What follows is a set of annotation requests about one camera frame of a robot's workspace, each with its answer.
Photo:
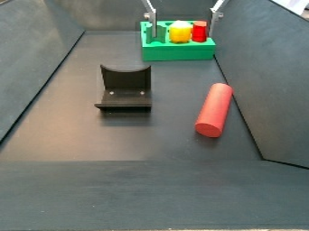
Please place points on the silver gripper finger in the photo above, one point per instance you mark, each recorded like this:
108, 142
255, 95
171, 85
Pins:
150, 15
216, 14

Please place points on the red cylinder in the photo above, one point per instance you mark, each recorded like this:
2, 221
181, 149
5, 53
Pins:
212, 118

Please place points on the green shape sorter board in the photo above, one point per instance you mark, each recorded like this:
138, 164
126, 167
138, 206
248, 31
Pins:
157, 50

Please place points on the black cradle fixture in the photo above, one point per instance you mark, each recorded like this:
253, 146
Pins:
128, 88

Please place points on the green notched block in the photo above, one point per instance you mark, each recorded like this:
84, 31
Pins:
161, 34

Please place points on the red hexagonal block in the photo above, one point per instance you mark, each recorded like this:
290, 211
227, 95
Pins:
199, 31

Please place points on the yellow faceted block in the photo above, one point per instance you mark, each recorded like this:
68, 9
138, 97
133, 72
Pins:
180, 31

